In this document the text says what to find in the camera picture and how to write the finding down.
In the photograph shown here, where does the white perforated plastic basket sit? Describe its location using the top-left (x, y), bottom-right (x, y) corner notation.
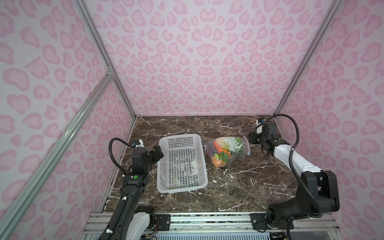
top-left (157, 134), bottom-right (208, 194)

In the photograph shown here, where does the green lettuce toy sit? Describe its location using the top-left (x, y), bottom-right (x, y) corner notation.
top-left (215, 137), bottom-right (244, 155)

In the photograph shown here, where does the clear zip top bag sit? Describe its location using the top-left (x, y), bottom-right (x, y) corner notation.
top-left (204, 136), bottom-right (251, 168)

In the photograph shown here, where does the orange carrot toy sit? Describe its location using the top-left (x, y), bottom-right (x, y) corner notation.
top-left (213, 142), bottom-right (231, 162)

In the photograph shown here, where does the orange tomato toy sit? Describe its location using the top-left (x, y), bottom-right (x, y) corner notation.
top-left (211, 156), bottom-right (227, 168)

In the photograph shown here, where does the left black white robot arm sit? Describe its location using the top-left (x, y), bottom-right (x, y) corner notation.
top-left (99, 146), bottom-right (164, 240)

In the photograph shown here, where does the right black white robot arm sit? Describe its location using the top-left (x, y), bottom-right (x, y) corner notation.
top-left (249, 120), bottom-right (340, 225)

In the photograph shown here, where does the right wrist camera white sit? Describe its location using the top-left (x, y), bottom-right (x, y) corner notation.
top-left (254, 118), bottom-right (266, 135)

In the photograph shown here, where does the right black corrugated cable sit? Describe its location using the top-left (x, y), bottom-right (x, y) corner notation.
top-left (254, 113), bottom-right (324, 218)

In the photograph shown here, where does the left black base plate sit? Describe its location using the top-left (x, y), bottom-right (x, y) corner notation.
top-left (128, 213), bottom-right (171, 232)

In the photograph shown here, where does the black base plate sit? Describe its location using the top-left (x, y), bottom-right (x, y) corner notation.
top-left (128, 213), bottom-right (171, 232)
top-left (250, 213), bottom-right (294, 233)

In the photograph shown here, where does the aluminium front rail frame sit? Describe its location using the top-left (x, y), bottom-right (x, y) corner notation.
top-left (79, 211), bottom-right (346, 240)

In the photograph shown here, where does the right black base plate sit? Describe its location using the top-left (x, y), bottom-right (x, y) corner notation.
top-left (250, 213), bottom-right (294, 233)

